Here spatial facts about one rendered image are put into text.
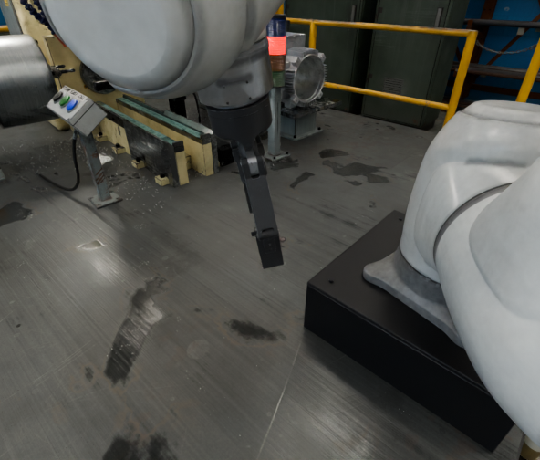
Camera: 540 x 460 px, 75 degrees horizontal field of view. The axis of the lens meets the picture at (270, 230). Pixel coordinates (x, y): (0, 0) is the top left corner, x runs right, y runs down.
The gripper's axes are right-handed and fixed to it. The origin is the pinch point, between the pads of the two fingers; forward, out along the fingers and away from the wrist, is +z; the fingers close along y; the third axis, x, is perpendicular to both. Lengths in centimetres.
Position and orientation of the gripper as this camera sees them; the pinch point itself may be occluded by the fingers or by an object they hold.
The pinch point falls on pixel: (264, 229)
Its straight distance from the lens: 53.8
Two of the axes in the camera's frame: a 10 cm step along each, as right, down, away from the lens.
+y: 1.8, 6.1, -7.7
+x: 9.7, -2.3, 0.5
